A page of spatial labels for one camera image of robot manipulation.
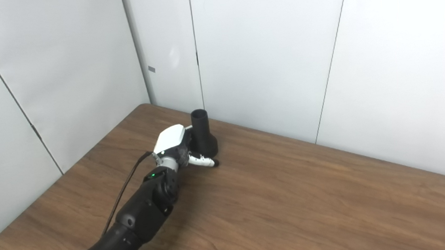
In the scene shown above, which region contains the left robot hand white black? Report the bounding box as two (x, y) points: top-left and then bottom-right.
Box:
(150, 121), (221, 174)

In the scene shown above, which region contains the black funnel-shaped nozzle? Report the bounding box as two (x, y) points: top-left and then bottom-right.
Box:
(186, 108), (220, 158)

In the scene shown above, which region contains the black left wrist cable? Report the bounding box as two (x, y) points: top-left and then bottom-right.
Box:
(95, 150), (161, 237)

